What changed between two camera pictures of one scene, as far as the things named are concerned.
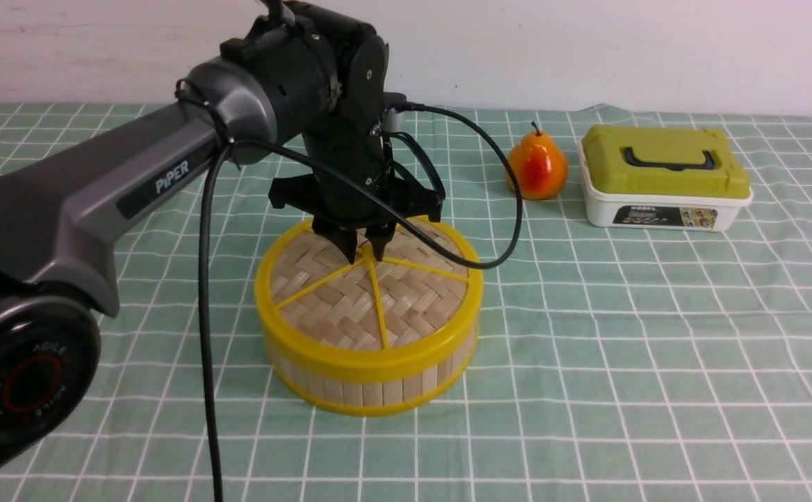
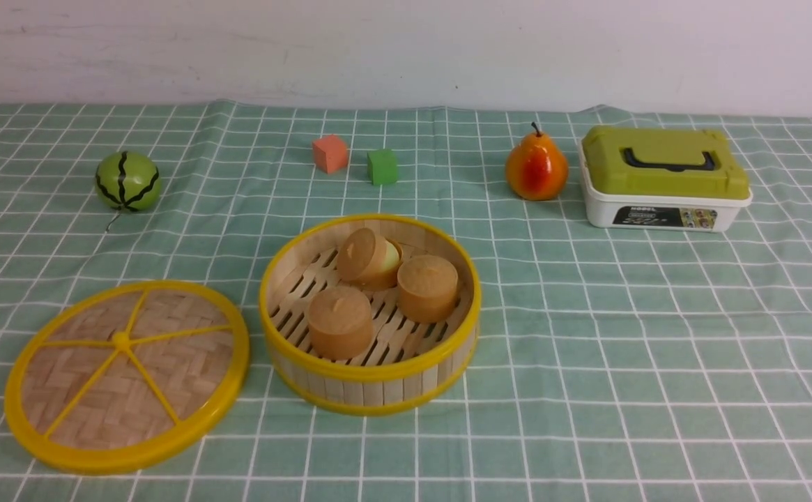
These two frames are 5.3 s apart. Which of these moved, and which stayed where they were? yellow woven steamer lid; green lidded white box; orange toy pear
Moved: yellow woven steamer lid
Stayed: orange toy pear; green lidded white box
